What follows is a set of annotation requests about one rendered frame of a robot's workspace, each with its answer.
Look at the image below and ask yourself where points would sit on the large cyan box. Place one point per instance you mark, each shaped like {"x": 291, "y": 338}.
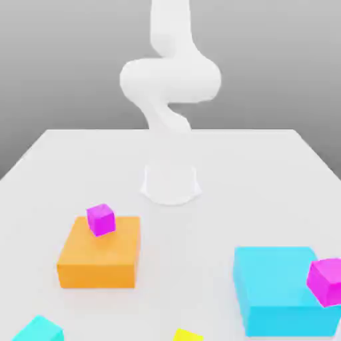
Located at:
{"x": 274, "y": 287}

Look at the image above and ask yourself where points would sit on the large orange box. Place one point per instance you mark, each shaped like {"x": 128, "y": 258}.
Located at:
{"x": 98, "y": 261}

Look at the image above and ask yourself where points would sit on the small yellow cube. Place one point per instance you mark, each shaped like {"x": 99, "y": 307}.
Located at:
{"x": 186, "y": 335}

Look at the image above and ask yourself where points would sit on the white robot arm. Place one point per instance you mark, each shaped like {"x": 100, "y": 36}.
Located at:
{"x": 170, "y": 80}

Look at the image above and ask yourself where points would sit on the small magenta cube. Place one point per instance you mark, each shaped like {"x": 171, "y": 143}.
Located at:
{"x": 326, "y": 282}
{"x": 101, "y": 221}

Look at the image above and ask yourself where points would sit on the small turquoise cube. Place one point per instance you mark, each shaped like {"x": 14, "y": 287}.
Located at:
{"x": 40, "y": 330}

